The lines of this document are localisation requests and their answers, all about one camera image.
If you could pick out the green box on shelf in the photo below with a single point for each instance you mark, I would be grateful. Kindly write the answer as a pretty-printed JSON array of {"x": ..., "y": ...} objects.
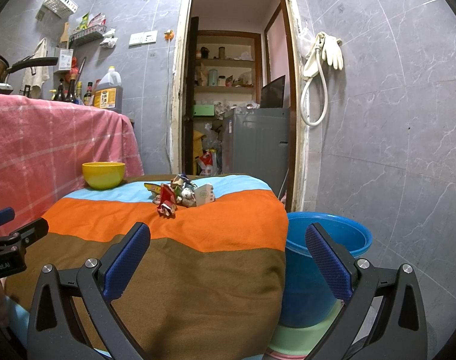
[{"x": 203, "y": 110}]

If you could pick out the black monitor on fridge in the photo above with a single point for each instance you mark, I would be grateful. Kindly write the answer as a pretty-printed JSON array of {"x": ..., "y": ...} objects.
[{"x": 272, "y": 94}]

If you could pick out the black frying pan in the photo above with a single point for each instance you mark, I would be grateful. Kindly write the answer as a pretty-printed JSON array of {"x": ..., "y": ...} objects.
[{"x": 28, "y": 62}]

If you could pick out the white red wrapper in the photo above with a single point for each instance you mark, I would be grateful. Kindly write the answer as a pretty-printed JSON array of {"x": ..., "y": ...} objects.
[{"x": 199, "y": 196}]

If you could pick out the white wall basket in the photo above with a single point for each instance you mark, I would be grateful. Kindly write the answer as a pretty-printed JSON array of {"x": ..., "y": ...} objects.
[{"x": 62, "y": 8}]

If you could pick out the orange wall hook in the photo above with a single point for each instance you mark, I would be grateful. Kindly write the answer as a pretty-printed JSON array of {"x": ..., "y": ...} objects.
[{"x": 169, "y": 35}]

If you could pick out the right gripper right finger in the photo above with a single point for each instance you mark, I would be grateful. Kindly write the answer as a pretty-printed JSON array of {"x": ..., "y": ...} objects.
[{"x": 382, "y": 316}]

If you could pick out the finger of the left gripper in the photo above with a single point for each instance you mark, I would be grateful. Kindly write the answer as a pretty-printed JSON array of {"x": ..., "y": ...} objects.
[
  {"x": 6, "y": 215},
  {"x": 29, "y": 233}
]

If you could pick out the wire wall shelf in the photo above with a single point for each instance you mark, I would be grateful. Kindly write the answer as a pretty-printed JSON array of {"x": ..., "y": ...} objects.
[{"x": 93, "y": 33}]

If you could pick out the striped blue orange brown cloth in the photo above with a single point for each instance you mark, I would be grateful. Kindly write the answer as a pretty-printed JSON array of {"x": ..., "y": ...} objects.
[{"x": 210, "y": 285}]

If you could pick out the grey refrigerator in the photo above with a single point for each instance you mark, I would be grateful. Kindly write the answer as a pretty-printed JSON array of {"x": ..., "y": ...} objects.
[{"x": 255, "y": 142}]

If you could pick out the red yellow torn packet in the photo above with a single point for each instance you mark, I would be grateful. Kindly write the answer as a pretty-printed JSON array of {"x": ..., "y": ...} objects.
[{"x": 164, "y": 197}]

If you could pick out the white wall socket plate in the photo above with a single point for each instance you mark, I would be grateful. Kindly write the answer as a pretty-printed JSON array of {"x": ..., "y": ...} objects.
[{"x": 144, "y": 38}]

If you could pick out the dark blue snack wrapper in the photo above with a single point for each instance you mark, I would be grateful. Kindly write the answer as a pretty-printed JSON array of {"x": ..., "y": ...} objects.
[{"x": 181, "y": 181}]

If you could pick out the yellow plastic bowl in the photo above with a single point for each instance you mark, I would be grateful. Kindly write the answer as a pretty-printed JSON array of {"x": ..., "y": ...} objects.
[{"x": 103, "y": 175}]

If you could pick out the dark sauce bottle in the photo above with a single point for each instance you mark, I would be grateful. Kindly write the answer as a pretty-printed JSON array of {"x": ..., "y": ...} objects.
[{"x": 87, "y": 98}]

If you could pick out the hanging beige towel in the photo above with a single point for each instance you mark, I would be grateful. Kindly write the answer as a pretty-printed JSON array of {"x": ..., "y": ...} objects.
[{"x": 35, "y": 77}]

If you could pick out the pink checked cloth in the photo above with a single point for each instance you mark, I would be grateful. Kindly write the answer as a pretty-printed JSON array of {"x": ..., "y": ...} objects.
[{"x": 43, "y": 145}]

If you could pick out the blue plastic bucket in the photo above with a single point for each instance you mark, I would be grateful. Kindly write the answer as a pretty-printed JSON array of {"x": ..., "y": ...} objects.
[{"x": 307, "y": 299}]

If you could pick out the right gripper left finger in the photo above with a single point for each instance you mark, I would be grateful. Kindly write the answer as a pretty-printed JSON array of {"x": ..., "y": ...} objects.
[{"x": 55, "y": 328}]

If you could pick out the white rubber gloves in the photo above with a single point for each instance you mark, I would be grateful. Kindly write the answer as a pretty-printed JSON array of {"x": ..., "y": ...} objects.
[{"x": 331, "y": 52}]

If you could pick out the dark wooden door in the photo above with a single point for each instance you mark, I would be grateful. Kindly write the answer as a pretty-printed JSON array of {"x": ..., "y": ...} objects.
[{"x": 189, "y": 86}]

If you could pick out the wooden shelf unit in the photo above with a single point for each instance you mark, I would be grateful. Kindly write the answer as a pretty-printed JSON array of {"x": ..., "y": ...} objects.
[{"x": 228, "y": 70}]

